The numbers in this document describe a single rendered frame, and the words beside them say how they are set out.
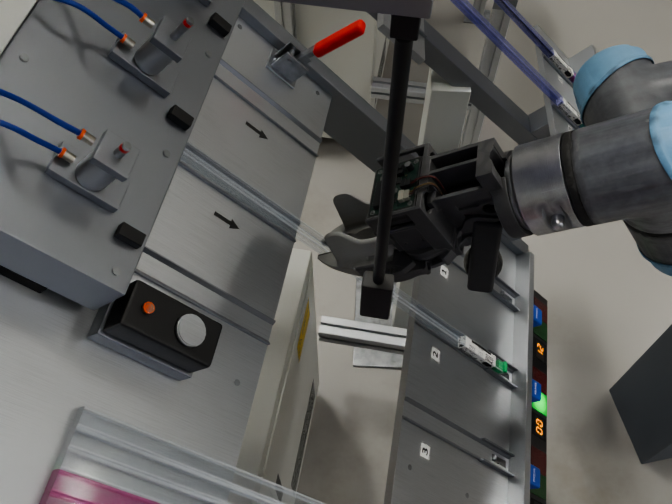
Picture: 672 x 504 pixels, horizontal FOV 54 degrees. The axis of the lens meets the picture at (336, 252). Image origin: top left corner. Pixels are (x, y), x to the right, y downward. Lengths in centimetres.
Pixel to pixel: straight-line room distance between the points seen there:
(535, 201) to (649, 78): 20
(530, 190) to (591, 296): 134
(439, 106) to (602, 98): 42
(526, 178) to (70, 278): 33
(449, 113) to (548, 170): 55
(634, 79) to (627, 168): 18
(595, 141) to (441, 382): 35
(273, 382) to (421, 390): 30
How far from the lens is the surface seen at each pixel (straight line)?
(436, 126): 106
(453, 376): 77
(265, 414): 94
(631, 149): 50
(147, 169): 49
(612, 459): 168
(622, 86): 66
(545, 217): 52
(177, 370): 51
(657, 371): 153
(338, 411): 159
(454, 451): 75
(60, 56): 50
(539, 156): 52
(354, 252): 60
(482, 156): 52
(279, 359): 97
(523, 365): 87
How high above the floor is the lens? 150
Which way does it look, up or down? 57 degrees down
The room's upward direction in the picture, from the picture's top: straight up
